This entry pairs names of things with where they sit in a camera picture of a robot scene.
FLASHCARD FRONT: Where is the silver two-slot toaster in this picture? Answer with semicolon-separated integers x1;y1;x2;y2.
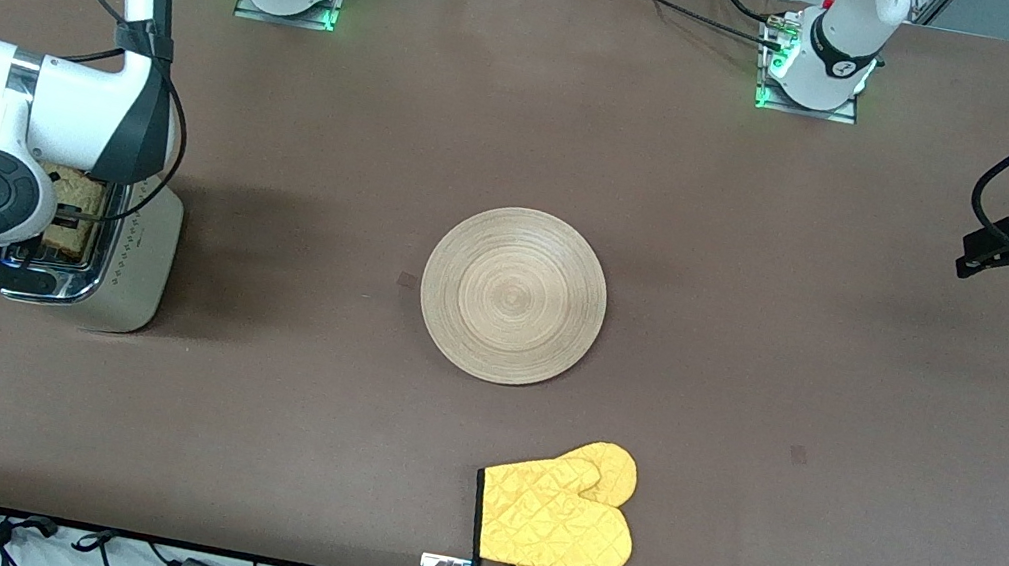
0;144;192;343

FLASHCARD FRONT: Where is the black cable lying on table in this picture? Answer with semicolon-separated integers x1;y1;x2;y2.
547;0;798;56

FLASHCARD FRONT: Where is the round light wooden plate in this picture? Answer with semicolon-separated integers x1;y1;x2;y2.
408;194;620;400

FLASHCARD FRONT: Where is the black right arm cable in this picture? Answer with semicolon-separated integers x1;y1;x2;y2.
42;0;210;231

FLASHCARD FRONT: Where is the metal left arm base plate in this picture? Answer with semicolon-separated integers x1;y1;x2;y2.
753;6;876;127

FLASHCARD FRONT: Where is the slice of brown-crust bread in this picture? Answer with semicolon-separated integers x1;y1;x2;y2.
26;160;115;265

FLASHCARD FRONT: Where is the yellow quilted oven mitt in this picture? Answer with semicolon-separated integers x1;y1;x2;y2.
463;423;649;566

